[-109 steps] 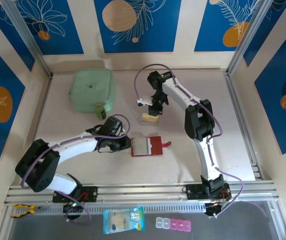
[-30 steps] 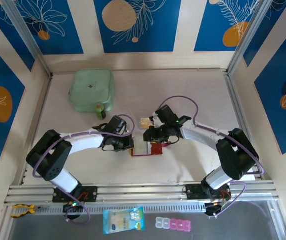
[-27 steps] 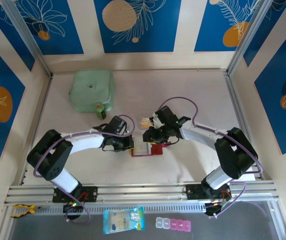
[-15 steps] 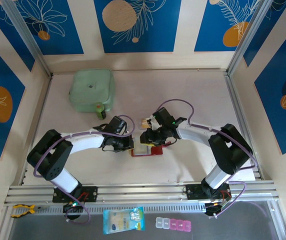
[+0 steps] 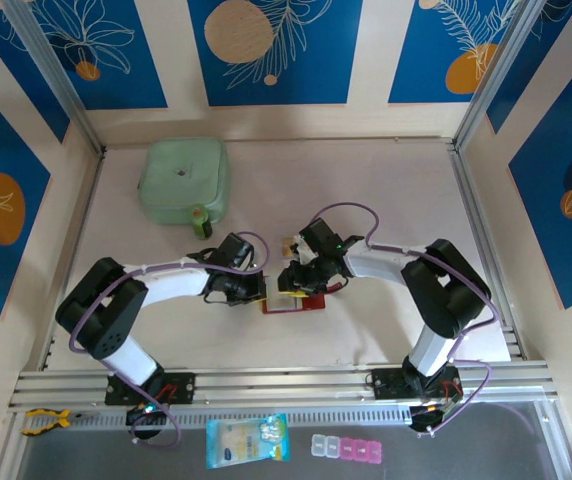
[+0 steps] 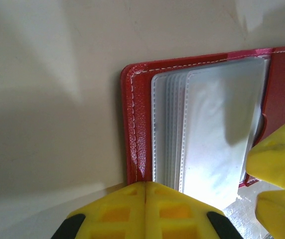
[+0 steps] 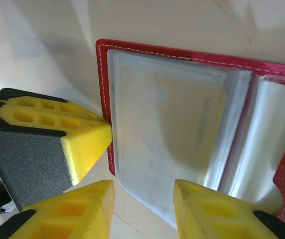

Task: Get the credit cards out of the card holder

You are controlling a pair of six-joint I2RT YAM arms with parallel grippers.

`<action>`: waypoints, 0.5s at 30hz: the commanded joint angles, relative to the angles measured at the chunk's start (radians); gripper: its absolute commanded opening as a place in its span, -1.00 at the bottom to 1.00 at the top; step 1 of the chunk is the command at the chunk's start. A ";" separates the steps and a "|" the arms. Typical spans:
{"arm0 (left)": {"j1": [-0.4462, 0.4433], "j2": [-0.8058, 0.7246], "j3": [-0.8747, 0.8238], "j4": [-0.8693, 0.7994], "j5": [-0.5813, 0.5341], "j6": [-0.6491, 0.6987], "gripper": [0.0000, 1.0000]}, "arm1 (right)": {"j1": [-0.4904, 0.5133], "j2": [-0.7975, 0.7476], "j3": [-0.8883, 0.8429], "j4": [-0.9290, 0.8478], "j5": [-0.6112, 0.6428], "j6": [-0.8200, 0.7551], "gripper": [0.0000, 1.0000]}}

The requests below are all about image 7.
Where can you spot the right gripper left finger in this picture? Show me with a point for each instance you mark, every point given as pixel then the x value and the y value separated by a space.
pixel 77 214

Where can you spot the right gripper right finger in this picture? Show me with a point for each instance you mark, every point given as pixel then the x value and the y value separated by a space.
pixel 219 219

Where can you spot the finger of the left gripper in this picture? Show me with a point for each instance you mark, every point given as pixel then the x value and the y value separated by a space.
pixel 45 154
pixel 45 104

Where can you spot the beige card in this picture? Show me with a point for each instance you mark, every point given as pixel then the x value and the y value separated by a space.
pixel 207 119

